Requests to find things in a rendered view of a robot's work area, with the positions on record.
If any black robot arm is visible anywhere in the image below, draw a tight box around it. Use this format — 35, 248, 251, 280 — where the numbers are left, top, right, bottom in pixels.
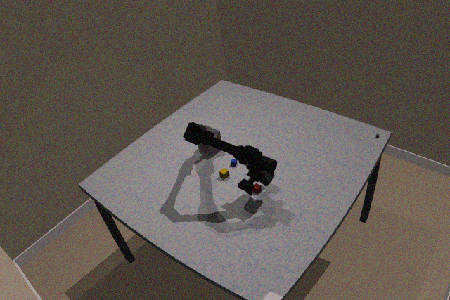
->
184, 122, 277, 186

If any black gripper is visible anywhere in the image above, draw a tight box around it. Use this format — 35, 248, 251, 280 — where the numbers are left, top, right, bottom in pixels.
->
238, 166, 261, 196

